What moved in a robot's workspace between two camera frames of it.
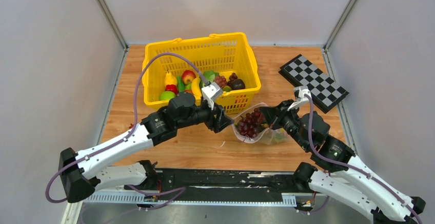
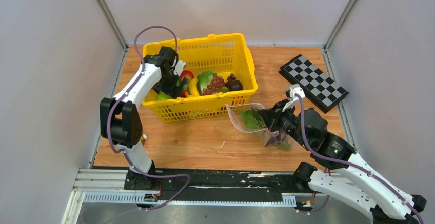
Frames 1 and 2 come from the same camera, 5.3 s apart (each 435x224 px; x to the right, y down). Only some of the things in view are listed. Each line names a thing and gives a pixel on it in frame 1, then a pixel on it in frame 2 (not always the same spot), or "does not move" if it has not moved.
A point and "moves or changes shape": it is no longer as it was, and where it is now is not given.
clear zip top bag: (251, 126) moves or changes shape
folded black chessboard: (326, 93) does not move
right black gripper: (273, 115) does not move
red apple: (188, 76) does not move
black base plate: (219, 181) does not move
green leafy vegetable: (280, 137) to (252, 119)
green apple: (166, 95) does not move
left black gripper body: (207, 116) to (167, 85)
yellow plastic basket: (223, 53) does not move
